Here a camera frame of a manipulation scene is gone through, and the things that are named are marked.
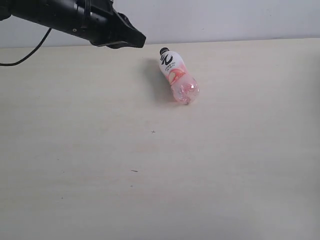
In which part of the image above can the pink peach drink bottle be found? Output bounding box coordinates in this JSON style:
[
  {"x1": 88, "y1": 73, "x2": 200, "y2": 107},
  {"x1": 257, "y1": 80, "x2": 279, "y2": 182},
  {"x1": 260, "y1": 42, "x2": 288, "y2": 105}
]
[{"x1": 159, "y1": 47, "x2": 199, "y2": 105}]

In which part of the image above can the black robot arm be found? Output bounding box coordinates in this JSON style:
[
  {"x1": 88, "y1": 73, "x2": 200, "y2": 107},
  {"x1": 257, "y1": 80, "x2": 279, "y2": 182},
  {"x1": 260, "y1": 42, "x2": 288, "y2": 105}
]
[{"x1": 0, "y1": 0, "x2": 146, "y2": 49}]

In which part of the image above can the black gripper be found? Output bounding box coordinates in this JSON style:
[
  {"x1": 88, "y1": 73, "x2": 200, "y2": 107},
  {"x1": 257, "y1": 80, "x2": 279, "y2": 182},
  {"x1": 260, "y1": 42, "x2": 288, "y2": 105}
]
[{"x1": 74, "y1": 0, "x2": 147, "y2": 50}]

